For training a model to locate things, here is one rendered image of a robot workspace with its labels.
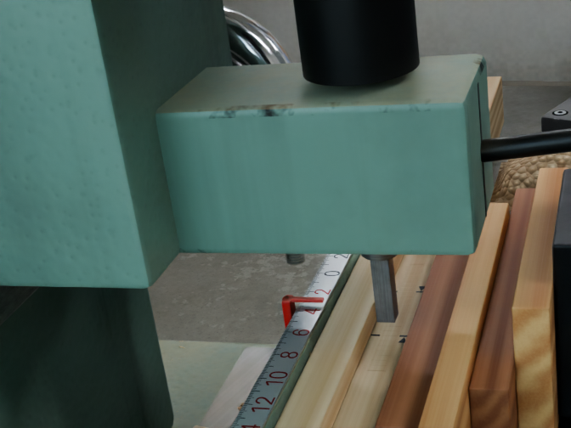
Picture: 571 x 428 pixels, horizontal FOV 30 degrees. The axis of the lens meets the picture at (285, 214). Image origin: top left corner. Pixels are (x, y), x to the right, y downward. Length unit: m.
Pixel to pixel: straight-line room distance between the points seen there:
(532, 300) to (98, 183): 0.19
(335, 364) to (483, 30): 3.54
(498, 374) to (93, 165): 0.19
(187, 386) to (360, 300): 0.27
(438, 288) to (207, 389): 0.27
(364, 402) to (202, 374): 0.33
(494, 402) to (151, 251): 0.16
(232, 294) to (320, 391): 2.20
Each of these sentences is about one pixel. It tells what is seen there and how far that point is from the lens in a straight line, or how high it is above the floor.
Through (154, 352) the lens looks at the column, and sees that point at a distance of 0.69.
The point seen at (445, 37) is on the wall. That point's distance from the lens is 4.04.
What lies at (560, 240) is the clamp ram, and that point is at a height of 1.00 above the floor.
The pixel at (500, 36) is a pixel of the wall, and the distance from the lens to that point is 3.98.
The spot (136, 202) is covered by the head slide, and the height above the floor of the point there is 1.04.
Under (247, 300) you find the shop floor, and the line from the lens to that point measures 2.63.
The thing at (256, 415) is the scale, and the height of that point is 0.96.
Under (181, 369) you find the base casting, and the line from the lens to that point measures 0.80.
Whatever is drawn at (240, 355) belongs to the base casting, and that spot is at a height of 0.80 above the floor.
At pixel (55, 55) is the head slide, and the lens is 0.44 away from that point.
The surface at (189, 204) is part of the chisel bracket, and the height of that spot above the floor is 1.03.
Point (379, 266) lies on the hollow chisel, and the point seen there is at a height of 0.98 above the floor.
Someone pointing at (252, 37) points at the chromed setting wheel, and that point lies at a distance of 0.61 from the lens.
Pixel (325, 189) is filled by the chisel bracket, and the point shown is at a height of 1.03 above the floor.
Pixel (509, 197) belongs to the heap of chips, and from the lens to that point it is 0.75.
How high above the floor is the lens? 1.20
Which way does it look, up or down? 23 degrees down
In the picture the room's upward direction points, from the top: 8 degrees counter-clockwise
